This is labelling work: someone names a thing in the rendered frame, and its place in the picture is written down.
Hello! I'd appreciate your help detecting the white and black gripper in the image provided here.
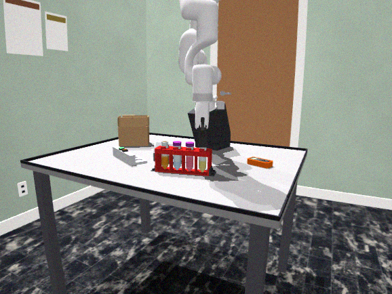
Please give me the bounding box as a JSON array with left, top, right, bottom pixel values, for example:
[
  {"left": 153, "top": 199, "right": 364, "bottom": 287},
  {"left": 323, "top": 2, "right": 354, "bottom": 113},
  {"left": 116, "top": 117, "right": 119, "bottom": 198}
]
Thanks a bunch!
[{"left": 193, "top": 101, "right": 211, "bottom": 148}]

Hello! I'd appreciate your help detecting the orange digital multimeter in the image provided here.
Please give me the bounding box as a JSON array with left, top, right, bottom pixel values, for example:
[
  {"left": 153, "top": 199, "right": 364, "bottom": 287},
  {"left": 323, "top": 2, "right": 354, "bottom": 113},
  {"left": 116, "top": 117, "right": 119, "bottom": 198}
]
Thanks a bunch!
[{"left": 247, "top": 156, "right": 273, "bottom": 169}]

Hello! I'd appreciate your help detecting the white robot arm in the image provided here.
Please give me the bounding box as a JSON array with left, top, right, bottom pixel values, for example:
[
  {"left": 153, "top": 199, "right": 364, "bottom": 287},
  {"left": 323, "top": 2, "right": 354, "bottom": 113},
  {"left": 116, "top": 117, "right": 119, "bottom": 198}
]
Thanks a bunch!
[{"left": 178, "top": 0, "right": 221, "bottom": 102}]

